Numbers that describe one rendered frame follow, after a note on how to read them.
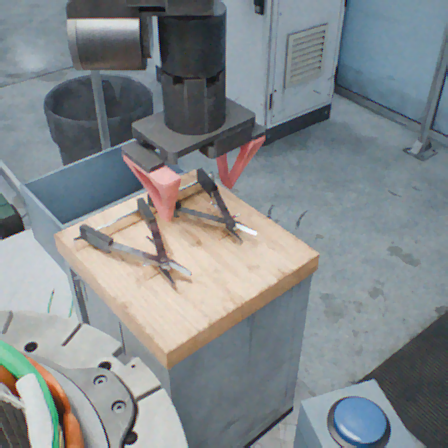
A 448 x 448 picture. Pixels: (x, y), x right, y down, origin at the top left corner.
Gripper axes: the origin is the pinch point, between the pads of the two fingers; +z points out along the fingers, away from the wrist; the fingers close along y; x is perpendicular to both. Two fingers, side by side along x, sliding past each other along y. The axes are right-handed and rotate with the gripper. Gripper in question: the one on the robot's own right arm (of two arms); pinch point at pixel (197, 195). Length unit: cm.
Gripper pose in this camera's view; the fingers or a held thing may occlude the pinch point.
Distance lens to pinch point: 57.1
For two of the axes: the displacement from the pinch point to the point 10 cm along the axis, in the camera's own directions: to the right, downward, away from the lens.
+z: -0.1, 7.5, 6.6
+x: 6.5, 5.0, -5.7
